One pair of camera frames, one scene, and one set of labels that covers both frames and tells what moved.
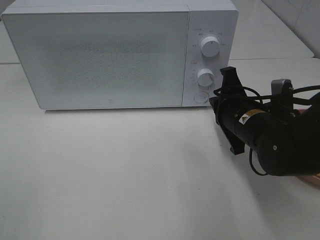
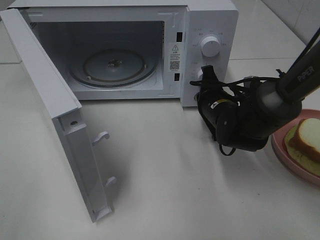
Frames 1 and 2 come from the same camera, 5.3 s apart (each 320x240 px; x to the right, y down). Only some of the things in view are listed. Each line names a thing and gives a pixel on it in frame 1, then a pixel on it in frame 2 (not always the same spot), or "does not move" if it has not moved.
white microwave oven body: [109, 54] does not move
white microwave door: [101, 60] to [65, 109]
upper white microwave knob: [210, 46] does not move
